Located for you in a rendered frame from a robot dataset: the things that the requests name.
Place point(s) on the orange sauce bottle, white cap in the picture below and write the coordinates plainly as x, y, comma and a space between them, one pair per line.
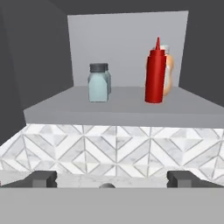
169, 73

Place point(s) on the grey open cabinet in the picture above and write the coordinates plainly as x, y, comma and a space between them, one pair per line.
122, 58

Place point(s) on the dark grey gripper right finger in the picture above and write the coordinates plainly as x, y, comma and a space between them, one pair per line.
181, 178

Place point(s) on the red squeeze condiment bottle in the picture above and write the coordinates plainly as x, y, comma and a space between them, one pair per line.
155, 76

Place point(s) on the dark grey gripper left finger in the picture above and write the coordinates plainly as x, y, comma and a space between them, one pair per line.
40, 178

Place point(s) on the pale blue shaker, dark lid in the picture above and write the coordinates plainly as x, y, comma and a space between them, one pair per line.
109, 80
98, 84

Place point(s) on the grey round knob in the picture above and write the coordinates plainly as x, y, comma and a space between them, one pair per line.
107, 185

